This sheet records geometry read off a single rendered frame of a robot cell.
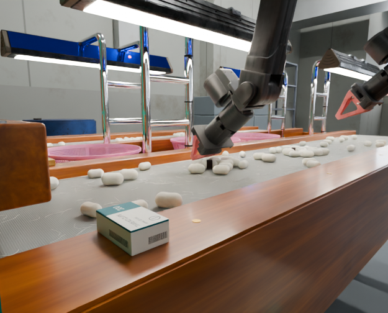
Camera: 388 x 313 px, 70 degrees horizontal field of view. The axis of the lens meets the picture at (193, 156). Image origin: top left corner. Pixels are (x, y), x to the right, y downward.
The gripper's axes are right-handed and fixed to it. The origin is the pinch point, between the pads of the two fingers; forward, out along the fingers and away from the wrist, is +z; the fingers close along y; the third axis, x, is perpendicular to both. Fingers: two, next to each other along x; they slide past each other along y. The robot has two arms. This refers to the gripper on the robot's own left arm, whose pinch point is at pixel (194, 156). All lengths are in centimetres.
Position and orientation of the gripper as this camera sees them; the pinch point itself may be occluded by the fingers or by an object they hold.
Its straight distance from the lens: 71.0
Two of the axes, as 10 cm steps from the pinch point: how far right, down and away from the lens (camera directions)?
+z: -5.4, 5.3, 6.5
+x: 4.3, 8.4, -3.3
